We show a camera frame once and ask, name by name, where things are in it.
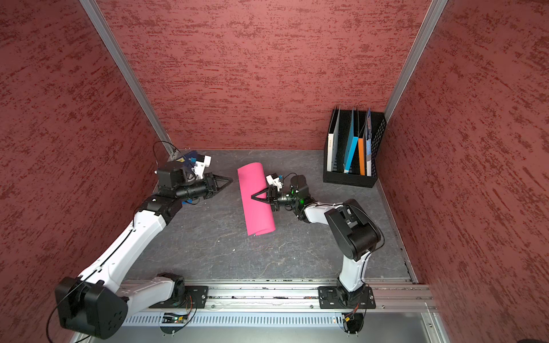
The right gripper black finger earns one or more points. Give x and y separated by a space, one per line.
262 200
261 195

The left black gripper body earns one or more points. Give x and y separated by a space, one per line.
209 185

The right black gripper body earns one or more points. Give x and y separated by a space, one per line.
274 194

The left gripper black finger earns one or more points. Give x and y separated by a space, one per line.
219 187
222 181

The pink rectangular paper sheet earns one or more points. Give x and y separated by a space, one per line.
258 216

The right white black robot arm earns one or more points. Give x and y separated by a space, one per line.
355 233

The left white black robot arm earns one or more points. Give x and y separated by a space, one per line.
95 303

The dark blue box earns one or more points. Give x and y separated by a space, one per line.
191 155

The white book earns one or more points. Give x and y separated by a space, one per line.
332 140

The teal folder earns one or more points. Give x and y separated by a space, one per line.
352 140

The orange book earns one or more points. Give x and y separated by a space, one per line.
361 155

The black mesh file organizer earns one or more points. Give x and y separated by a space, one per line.
354 178

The blue magazine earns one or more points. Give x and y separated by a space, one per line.
368 143

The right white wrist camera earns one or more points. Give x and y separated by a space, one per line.
274 180

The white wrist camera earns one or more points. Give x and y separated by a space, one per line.
199 164
274 180

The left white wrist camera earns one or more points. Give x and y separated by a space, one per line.
199 164

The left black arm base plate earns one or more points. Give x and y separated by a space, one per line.
195 296

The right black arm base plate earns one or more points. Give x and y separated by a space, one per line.
339 298

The aluminium rail frame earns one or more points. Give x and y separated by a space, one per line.
293 303

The left controller board with wires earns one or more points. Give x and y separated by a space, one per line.
173 322

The controller board with wires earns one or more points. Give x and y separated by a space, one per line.
353 321
173 322

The right controller board with wires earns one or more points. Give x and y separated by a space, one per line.
353 321

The left aluminium corner post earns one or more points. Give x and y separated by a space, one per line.
99 22

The aluminium corner post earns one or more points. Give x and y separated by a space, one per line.
99 22
424 33

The right aluminium corner post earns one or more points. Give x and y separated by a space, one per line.
424 33

